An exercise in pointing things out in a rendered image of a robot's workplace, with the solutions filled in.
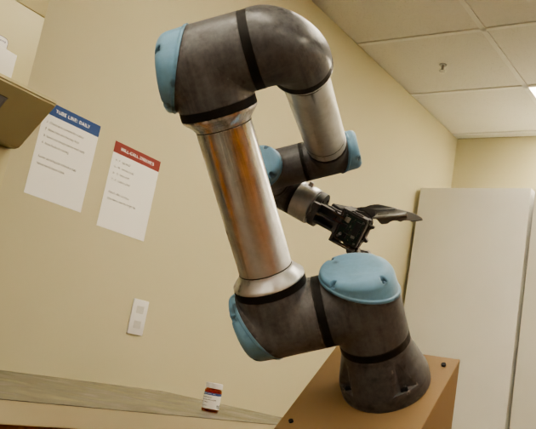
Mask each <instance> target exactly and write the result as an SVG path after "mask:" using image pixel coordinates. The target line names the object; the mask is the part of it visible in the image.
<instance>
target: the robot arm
mask: <svg viewBox="0 0 536 429"><path fill-rule="evenodd" d="M155 69H156V76H157V86H158V90H159V94H160V97H161V100H162V102H163V106H164V108H165V110H166V111H167V112H168V113H173V114H176V113H179V115H180V119H181V122H182V124H183V125H184V126H186V127H187V128H188V129H191V130H193V131H194V132H195V133H196V135H197V139H198V143H199V146H200V148H201V151H202V156H203V159H204V162H205V165H206V168H207V171H208V176H209V179H210V181H211V185H212V187H213V190H214V195H215V198H216V201H217V204H218V207H219V210H220V214H221V218H222V220H223V223H224V227H225V231H226V234H227V237H228V240H229V243H230V246H231V251H232V253H233V256H234V260H235V262H236V265H237V270H238V273H239V277H238V279H237V280H236V282H235V283H234V286H233V289H234V293H235V294H233V295H232V296H231V297H230V299H229V313H230V317H231V320H232V326H233V329H234V331H235V334H236V336H237V339H238V341H239V343H240V345H241V346H242V349H243V350H244V351H245V352H246V354H247V355H248V356H249V357H250V358H252V359H253V360H255V361H258V362H263V361H268V360H272V359H275V360H280V359H283V358H285V357H290V356H293V355H298V354H301V353H306V352H313V351H317V350H321V349H325V348H329V347H333V346H339V348H340V351H341V359H340V367H339V386H340V390H341V392H342V396H343V398H344V400H345V401H346V402H347V403H348V404H349V405H350V406H351V407H353V408H354V409H358V410H360V411H363V412H367V413H375V414H380V413H389V412H393V411H397V410H399V409H404V408H406V407H407V406H409V405H411V404H413V403H415V402H416V401H418V400H419V399H420V398H421V397H422V396H423V395H424V394H425V393H426V391H427V390H428V388H429V386H430V383H431V372H430V369H429V365H428V363H427V360H426V358H425V356H424V355H423V353H422V352H421V350H420V349H419V348H418V346H417V345H416V344H415V342H414V341H413V339H412V337H411V335H410V332H409V328H408V321H407V318H406V313H405V310H404V306H403V303H402V296H401V286H400V284H399V282H397V279H396V274H395V271H394V269H393V267H392V265H391V264H390V263H389V262H388V261H387V260H385V259H384V258H382V257H380V256H376V255H373V254H371V252H370V251H369V250H365V249H360V248H359V247H361V245H362V243H367V242H368V238H367V236H368V234H369V232H370V230H372V229H374V228H375V226H373V219H376V220H378V222H379V223H380V224H382V225H383V224H388V223H390V222H391V221H393V220H397V221H400V222H401V221H404V220H409V221H411V222H413V221H420V220H423V219H422V218H421V217H420V216H418V215H416V214H414V213H412V212H408V211H406V210H402V209H396V208H393V207H390V206H386V205H382V204H373V205H368V206H367V207H359V208H354V207H352V206H344V205H340V204H336V203H333V204H332V206H330V205H328V203H329V200H330V195H328V194H327V193H325V192H322V190H320V189H318V188H317V187H314V182H312V181H310V180H315V179H319V178H322V177H327V176H330V175H334V174H340V173H341V174H344V173H346V172H347V171H350V170H353V169H358V168H360V167H361V165H362V158H361V154H360V150H359V146H358V143H357V139H356V134H355V132H354V131H352V130H348V131H344V128H343V124H342V121H341V117H340V114H339V108H338V104H337V101H336V98H335V94H334V88H333V85H332V81H331V75H332V72H333V69H334V61H333V56H332V53H331V50H330V47H329V46H328V43H327V41H326V39H325V37H324V36H323V35H322V34H321V33H320V32H319V30H318V29H317V28H316V27H315V26H314V25H312V24H311V23H310V22H309V21H308V20H307V19H305V18H304V17H302V16H301V15H299V14H296V13H295V12H293V11H291V10H288V9H285V8H283V7H278V6H275V5H269V4H259V5H253V6H249V7H246V8H245V9H240V10H237V11H233V12H230V13H227V14H222V15H218V16H215V17H212V18H209V19H206V20H200V21H197V22H194V23H190V24H188V23H185V24H184V25H183V26H180V27H177V28H174V29H172V30H169V31H166V32H164V33H162V34H161V35H160V37H159V38H158V39H157V43H156V47H155ZM271 86H277V87H278V88H279V89H280V90H281V91H283V92H285V94H286V96H287V99H288V103H289V105H290V107H291V110H292V113H293V115H294V119H295V121H296V123H297V126H298V128H299V132H300V134H301V137H302V140H303V141H304V142H300V143H297V144H293V145H290V146H284V147H280V148H277V149H274V148H272V147H270V146H264V145H262V146H260V145H259V142H258V139H257V136H256V133H255V130H254V125H253V121H252V118H251V116H252V113H253V111H254V109H255V107H256V106H257V104H258V101H257V98H256V95H255V91H258V90H261V89H266V88H268V87H271ZM307 181H310V183H307ZM277 209H280V210H281V211H283V212H285V213H287V214H288V215H291V216H292V217H294V218H295V219H297V220H300V221H301V222H303V223H306V222H307V224H309V225H311V226H315V225H316V224H318V225H319V226H322V227H323V228H325V229H327V230H329V231H331V232H332V233H331V235H330V237H329V239H328V240H329V241H331V242H333V243H335V244H337V245H339V246H340V247H342V248H344V249H346V253H347V254H343V255H337V256H335V257H333V258H332V259H331V260H327V261H326V262H324V263H323V264H322V266H321V268H320V270H319V273H318V275H316V276H313V277H306V276H305V270H304V267H303V266H302V265H300V264H298V263H296V262H294V261H292V260H291V257H290V253H289V251H288V246H287V242H286V239H285V236H284V233H283V229H282V224H281V221H280V218H279V214H278V212H277ZM341 242H343V243H341Z"/></svg>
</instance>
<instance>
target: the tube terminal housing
mask: <svg viewBox="0 0 536 429"><path fill-rule="evenodd" d="M43 22H44V18H43V17H42V16H41V15H39V14H37V13H35V12H33V11H32V10H30V9H28V8H27V7H25V6H24V5H22V4H20V3H18V2H16V1H15V0H0V35H1V36H3V37H6V38H7V39H9V44H8V47H7V50H8V51H10V52H12V53H13V54H16V55H17V58H16V62H15V64H14V70H13V74H12V77H11V78H12V79H14V80H15V81H17V82H19V83H22V84H24V85H25V86H27V84H28V81H29V77H30V74H31V69H32V65H33V61H34V58H35V54H36V52H37V45H38V42H39V38H40V35H41V31H42V29H43ZM10 151H11V150H10V149H9V148H7V147H6V146H2V145H0V190H1V187H2V183H3V177H4V174H5V170H6V167H7V164H8V160H9V154H10Z"/></svg>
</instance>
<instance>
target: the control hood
mask: <svg viewBox="0 0 536 429"><path fill-rule="evenodd" d="M0 94H1V95H3V96H5V97H7V98H8V99H7V100H6V101H5V102H4V103H3V105H2V106H1V107H0V145H2V146H6V147H7V148H9V149H17V148H19V147H20V146H21V145H22V144H23V142H24V141H25V140H26V139H27V138H28V137H29V135H30V134H31V133H32V132H33V131H34V130H35V129H36V127H37V126H38V125H39V124H40V123H41V122H42V120H43V119H44V118H45V117H46V116H47V115H48V114H49V113H50V112H51V111H52V110H53V109H54V108H55V106H56V104H57V102H56V100H54V99H52V98H49V97H48V96H46V95H44V94H41V93H39V92H37V91H36V90H34V89H31V88H29V87H27V86H25V85H24V84H22V83H19V82H17V81H15V80H14V79H12V78H10V77H7V76H5V75H3V74H2V73H0Z"/></svg>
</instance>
